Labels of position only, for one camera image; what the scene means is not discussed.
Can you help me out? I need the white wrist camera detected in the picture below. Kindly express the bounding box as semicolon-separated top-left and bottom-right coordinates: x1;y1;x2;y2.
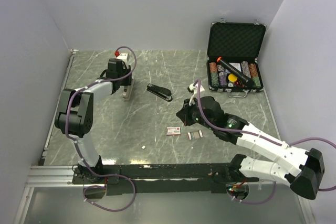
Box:
114;51;130;65
187;82;198;106

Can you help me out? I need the black poker chip case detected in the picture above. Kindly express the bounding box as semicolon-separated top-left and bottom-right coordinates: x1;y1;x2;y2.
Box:
206;22;266;96

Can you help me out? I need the yellow round chip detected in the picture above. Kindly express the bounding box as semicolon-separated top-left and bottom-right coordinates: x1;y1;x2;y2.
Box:
228;73;238;82

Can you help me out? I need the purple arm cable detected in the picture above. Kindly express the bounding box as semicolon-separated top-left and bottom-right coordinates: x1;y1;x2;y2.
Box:
64;46;137;213
194;79;336;205

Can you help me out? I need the black tube with orange cap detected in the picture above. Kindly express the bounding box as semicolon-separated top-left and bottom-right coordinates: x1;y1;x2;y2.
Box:
216;57;254;88

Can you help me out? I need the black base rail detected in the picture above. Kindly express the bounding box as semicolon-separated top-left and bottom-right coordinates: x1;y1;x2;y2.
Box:
72;163;259;196

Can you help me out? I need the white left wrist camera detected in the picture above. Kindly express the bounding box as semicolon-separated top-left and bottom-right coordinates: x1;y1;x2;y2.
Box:
114;51;130;65

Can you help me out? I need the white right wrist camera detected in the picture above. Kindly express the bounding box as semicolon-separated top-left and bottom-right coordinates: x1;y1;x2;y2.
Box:
187;82;198;106

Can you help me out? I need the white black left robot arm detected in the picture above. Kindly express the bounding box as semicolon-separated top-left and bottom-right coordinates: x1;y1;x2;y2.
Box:
55;54;133;183

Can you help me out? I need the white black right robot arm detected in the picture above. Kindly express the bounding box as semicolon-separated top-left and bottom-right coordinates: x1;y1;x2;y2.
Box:
176;96;325;200

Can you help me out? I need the aluminium frame rail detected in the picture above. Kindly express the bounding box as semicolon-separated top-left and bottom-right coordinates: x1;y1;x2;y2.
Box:
13;166;73;223

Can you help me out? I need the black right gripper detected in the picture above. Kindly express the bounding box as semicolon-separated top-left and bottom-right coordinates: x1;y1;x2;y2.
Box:
176;97;215;130

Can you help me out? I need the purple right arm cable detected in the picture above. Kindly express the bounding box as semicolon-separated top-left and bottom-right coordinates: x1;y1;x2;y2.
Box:
194;79;336;205

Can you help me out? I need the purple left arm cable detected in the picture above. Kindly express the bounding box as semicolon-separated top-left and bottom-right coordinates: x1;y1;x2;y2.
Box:
64;46;137;213

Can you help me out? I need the red white staple box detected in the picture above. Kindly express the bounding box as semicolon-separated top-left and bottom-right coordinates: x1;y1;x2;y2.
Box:
166;127;181;136

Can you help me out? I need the beige and black stapler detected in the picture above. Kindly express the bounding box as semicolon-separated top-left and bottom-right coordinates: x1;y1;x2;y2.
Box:
122;78;134;101

